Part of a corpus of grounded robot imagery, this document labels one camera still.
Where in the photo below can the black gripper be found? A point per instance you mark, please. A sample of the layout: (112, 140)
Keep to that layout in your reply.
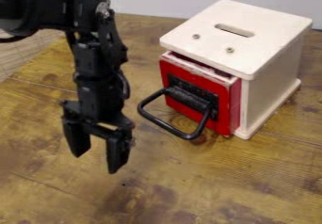
(96, 114)

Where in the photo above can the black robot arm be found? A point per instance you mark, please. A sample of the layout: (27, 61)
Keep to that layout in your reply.
(88, 22)

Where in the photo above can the red drawer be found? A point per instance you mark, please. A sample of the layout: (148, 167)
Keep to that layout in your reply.
(203, 85)

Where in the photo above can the black metal drawer handle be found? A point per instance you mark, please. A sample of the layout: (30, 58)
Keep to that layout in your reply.
(189, 99)

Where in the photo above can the white wooden drawer box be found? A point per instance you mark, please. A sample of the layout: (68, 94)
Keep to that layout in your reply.
(253, 43)

